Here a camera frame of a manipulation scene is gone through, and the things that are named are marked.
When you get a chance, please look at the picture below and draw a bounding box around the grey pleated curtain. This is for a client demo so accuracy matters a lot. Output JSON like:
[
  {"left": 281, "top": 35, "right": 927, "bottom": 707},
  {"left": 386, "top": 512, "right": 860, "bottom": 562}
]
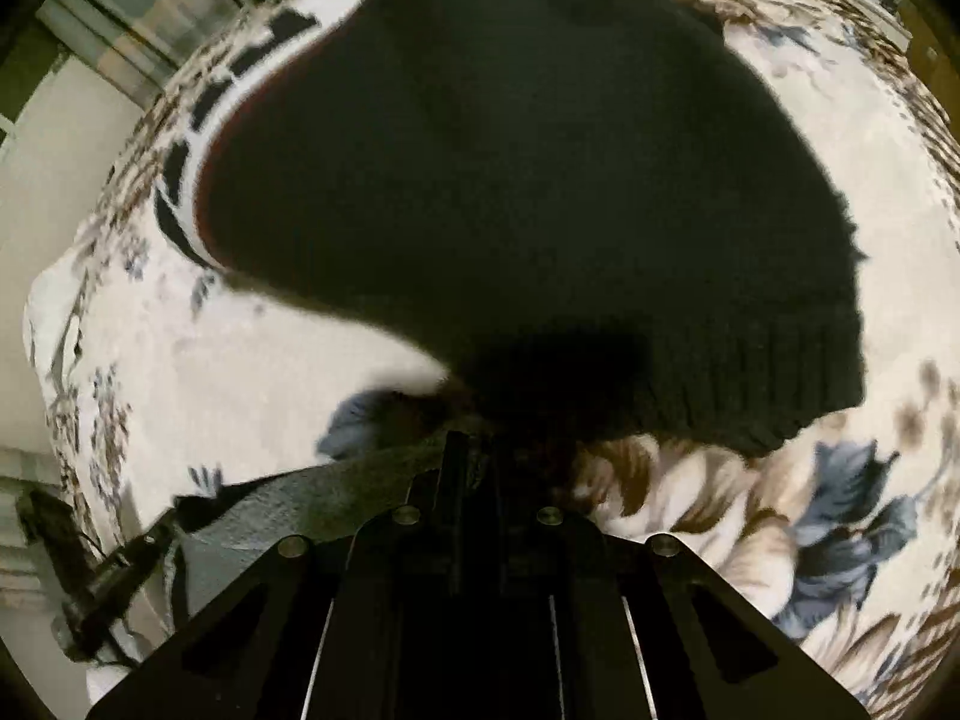
[{"left": 36, "top": 0, "right": 252, "bottom": 115}]

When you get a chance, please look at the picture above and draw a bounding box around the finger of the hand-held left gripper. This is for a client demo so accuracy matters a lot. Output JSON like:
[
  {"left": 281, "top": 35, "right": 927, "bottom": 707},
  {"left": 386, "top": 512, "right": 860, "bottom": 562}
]
[
  {"left": 71, "top": 514, "right": 185, "bottom": 646},
  {"left": 19, "top": 490, "right": 74, "bottom": 545}
]

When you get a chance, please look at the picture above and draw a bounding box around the black knitted hat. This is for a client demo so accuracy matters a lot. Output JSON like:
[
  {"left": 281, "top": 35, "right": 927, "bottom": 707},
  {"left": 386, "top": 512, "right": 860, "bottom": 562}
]
[{"left": 152, "top": 0, "right": 869, "bottom": 460}]

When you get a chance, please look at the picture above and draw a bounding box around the floral printed blanket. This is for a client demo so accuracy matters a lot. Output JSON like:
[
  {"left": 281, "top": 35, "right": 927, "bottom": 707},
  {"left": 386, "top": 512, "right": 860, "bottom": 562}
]
[{"left": 22, "top": 0, "right": 960, "bottom": 720}]

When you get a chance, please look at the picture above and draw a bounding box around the grey cloth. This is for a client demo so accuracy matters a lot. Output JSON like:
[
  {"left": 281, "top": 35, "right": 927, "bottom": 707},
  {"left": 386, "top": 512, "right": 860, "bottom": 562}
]
[{"left": 171, "top": 441, "right": 455, "bottom": 620}]

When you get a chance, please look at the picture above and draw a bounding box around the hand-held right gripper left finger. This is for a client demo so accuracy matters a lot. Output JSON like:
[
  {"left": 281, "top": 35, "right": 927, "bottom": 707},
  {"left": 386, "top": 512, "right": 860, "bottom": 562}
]
[{"left": 85, "top": 430, "right": 482, "bottom": 720}]

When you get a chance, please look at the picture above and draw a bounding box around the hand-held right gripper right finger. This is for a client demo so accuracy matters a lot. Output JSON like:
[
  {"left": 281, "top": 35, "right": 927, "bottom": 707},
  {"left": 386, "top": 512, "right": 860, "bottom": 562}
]
[{"left": 484, "top": 436, "right": 877, "bottom": 720}]

